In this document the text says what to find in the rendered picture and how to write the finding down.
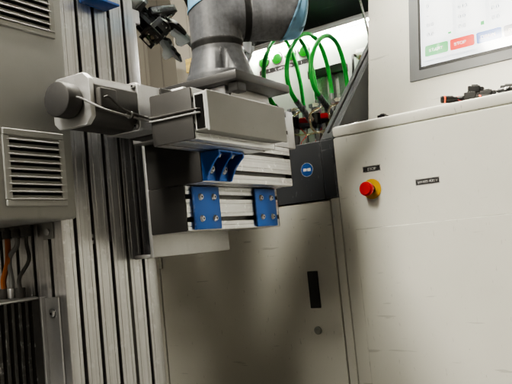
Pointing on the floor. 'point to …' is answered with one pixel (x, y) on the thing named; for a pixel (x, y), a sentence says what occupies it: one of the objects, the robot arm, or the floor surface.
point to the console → (428, 223)
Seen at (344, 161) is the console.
